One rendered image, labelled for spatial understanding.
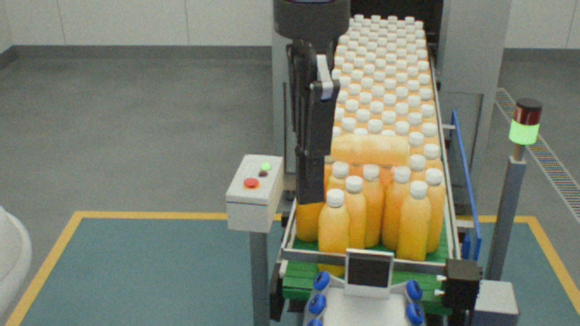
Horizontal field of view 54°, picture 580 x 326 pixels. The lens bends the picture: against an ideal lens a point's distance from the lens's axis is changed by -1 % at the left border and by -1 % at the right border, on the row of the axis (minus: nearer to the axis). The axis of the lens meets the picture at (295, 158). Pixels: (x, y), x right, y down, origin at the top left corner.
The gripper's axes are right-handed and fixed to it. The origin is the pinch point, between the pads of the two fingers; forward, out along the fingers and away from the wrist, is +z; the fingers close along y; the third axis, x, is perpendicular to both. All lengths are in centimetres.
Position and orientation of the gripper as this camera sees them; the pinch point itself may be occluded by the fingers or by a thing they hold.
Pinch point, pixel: (310, 174)
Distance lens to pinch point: 65.5
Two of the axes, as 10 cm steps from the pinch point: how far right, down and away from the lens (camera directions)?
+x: 9.7, -1.1, 2.0
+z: 0.0, 8.7, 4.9
